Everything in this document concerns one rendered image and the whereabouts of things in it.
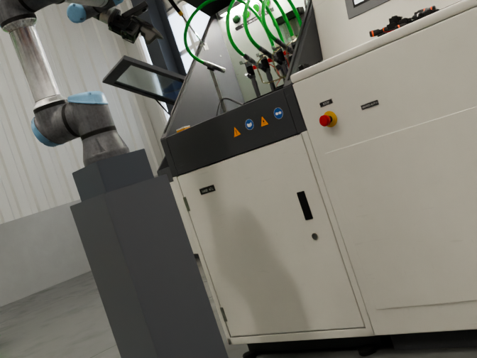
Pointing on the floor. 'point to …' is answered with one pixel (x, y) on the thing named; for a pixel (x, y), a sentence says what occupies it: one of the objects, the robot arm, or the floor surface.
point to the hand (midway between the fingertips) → (161, 35)
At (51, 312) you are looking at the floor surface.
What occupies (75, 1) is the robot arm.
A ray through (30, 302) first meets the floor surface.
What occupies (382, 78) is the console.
